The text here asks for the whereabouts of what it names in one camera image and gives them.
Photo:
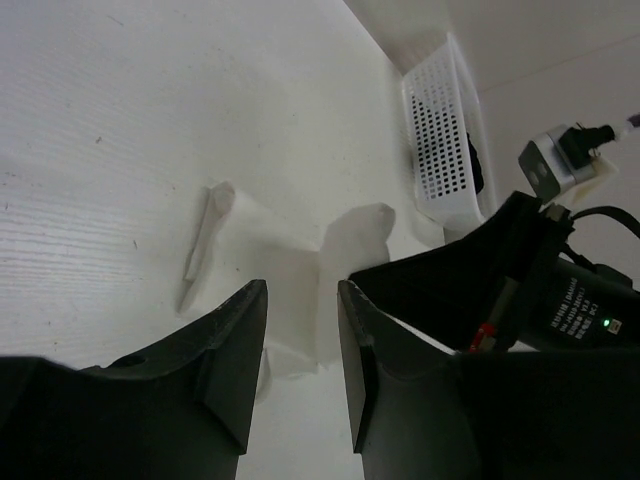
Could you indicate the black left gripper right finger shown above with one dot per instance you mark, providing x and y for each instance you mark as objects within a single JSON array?
[{"x": 418, "y": 413}]

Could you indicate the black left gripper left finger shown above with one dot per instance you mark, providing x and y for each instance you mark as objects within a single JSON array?
[{"x": 180, "y": 408}]

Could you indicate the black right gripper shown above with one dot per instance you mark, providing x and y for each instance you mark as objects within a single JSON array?
[{"x": 513, "y": 279}]

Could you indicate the white tank top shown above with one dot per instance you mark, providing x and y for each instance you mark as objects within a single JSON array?
[{"x": 239, "y": 240}]

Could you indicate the black tank tops in basket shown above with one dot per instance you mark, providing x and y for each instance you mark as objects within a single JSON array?
[{"x": 476, "y": 167}]

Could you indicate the white plastic basket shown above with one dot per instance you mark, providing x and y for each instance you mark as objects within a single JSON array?
[{"x": 442, "y": 107}]

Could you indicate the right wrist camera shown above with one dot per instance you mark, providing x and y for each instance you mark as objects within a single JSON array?
[{"x": 564, "y": 164}]

